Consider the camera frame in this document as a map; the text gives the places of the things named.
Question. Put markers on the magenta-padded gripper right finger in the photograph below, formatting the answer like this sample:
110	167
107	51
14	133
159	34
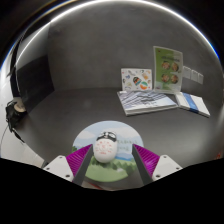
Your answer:
168	166

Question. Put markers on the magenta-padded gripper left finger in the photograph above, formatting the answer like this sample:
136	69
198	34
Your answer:
57	166

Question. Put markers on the white panda-print computer mouse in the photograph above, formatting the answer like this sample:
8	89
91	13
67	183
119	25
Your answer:
105	148

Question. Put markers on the oval landscape-print mouse pad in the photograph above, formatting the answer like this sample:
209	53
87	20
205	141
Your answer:
110	170

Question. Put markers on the white book with blue band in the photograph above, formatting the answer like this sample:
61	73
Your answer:
195	105

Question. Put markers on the grey striped book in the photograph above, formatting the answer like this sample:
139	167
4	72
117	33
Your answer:
145	101

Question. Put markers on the white card with colourful stickers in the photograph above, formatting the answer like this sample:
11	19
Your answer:
136	80

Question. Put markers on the green menu sign stand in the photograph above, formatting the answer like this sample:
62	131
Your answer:
167	70

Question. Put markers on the curved white light strip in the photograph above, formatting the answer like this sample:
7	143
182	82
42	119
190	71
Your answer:
186	25

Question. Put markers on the white wall socket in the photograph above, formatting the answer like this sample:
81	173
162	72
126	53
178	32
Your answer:
193	75
200	78
186	72

